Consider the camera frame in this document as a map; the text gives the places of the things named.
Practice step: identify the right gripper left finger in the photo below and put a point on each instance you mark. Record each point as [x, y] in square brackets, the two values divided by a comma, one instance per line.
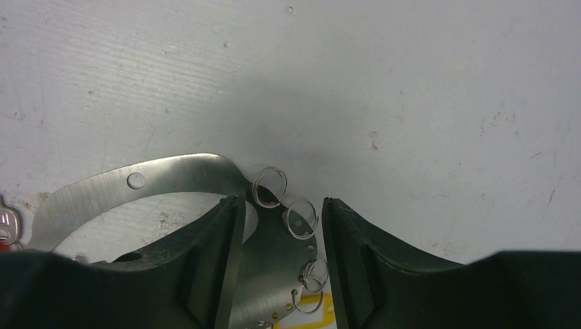
[183, 280]

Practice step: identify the yellow key tag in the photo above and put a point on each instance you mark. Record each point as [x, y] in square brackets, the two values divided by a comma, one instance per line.
[323, 318]

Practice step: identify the silver key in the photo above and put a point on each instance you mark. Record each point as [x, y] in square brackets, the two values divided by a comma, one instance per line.
[11, 224]

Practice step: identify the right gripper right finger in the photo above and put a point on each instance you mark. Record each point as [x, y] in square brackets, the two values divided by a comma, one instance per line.
[380, 281]

